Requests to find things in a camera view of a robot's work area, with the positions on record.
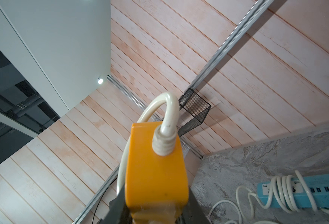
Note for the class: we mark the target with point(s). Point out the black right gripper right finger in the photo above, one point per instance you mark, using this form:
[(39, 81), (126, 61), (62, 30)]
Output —
[(193, 213)]

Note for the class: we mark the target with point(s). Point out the orange power strip with cord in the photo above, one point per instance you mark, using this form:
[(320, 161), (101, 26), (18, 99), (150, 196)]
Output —
[(152, 170)]

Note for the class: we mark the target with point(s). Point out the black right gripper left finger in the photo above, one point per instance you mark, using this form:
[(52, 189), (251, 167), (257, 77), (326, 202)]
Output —
[(118, 213)]

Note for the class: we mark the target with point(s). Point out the black mesh basket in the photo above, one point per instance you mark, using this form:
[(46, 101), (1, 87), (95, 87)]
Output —
[(196, 106)]

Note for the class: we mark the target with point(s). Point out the teal power strip with cord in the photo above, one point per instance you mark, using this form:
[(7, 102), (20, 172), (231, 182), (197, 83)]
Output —
[(291, 193)]

